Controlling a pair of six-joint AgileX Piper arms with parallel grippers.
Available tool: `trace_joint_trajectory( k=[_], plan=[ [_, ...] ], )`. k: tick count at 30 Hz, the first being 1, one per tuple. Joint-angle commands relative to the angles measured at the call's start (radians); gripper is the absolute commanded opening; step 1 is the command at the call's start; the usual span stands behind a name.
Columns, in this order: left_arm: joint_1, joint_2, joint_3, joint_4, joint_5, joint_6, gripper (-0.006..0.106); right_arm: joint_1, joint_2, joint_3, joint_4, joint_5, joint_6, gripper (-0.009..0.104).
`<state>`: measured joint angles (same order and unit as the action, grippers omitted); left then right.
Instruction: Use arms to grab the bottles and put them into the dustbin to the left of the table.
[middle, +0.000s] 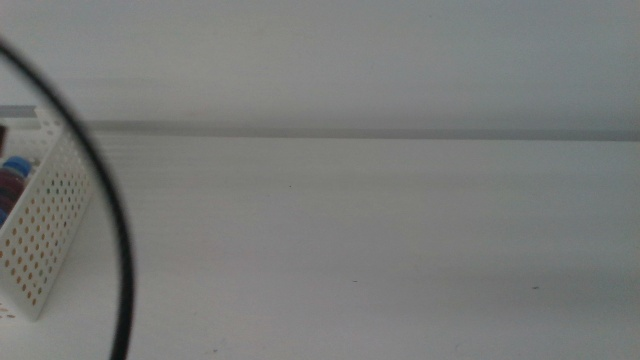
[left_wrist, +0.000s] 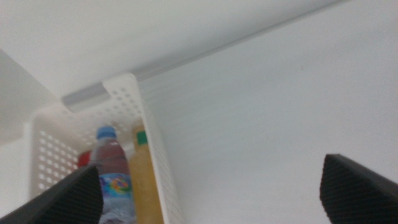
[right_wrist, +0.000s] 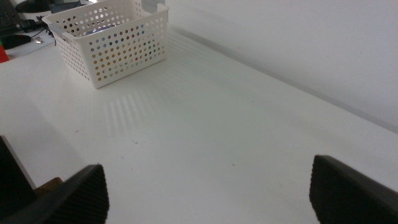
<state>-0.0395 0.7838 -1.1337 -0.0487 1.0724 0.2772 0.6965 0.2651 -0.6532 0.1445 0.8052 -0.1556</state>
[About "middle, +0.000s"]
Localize clear water bottle blue cap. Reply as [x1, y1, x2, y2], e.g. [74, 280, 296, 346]
[0, 155, 34, 227]

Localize white perforated plastic basket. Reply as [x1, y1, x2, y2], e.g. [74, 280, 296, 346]
[0, 105, 94, 323]

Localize black braided left camera cable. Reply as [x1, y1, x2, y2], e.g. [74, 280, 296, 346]
[0, 38, 136, 360]

